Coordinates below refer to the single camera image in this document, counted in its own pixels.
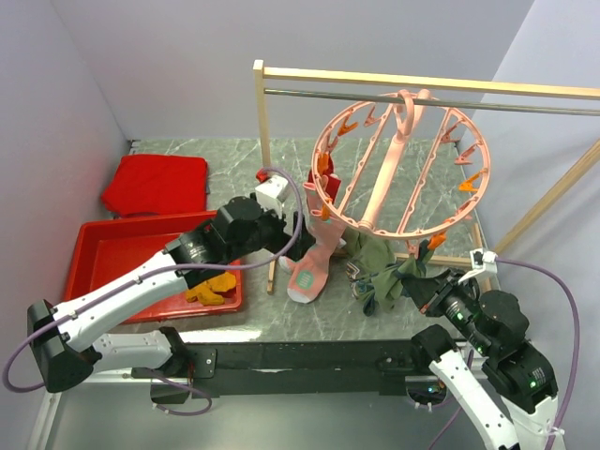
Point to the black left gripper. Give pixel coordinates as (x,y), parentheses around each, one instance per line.
(282,238)

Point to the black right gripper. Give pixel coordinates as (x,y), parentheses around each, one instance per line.
(432,290)

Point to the pink patterned sock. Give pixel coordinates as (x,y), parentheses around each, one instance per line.
(306,285)
(289,266)

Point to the olive green sock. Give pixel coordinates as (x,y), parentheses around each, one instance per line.
(376,274)

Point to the mustard yellow sock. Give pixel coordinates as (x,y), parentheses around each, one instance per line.
(211,292)

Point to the pink round clip hanger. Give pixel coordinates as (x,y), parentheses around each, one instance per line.
(407,109)

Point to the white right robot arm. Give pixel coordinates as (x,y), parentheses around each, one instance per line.
(493,324)

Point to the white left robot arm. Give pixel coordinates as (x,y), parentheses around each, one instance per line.
(71,341)

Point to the dark red sock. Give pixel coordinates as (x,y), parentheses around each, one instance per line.
(330,183)

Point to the folded red cloth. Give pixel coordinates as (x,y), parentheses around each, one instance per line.
(157,185)

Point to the wooden clothes rack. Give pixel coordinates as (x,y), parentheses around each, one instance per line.
(262,73)

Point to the red plastic bin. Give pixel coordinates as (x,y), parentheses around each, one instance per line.
(106,250)

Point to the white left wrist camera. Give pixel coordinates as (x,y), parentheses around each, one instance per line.
(272,191)

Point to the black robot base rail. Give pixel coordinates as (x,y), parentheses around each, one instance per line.
(385,367)

